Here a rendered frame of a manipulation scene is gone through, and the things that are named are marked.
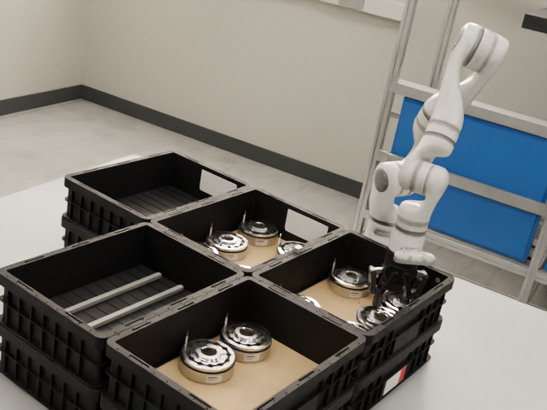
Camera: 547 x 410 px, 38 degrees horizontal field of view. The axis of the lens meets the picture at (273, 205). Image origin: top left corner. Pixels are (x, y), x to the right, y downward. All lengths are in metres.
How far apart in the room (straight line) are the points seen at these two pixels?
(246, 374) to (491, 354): 0.77
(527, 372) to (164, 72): 3.78
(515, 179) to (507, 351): 1.54
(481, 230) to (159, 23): 2.65
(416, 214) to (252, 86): 3.36
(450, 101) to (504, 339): 0.72
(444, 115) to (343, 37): 2.98
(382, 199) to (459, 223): 1.68
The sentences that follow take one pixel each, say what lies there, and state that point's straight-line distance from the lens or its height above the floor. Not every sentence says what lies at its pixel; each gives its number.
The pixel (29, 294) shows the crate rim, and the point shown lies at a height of 0.93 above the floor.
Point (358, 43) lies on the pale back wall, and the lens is 4.63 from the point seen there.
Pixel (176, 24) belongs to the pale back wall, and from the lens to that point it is 5.25.
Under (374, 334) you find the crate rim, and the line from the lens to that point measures 1.55.
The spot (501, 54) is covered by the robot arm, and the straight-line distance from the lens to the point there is 1.78.
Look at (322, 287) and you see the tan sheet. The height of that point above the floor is 0.83.
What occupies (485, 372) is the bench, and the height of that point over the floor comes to 0.70.
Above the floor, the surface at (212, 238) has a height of 0.86.
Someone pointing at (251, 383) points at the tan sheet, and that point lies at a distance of 1.51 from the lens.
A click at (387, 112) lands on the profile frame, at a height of 0.79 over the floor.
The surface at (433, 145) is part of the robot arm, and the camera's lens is 1.70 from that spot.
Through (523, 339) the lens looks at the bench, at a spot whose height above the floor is 0.70.
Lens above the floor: 1.70
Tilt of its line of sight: 23 degrees down
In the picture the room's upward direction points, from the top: 11 degrees clockwise
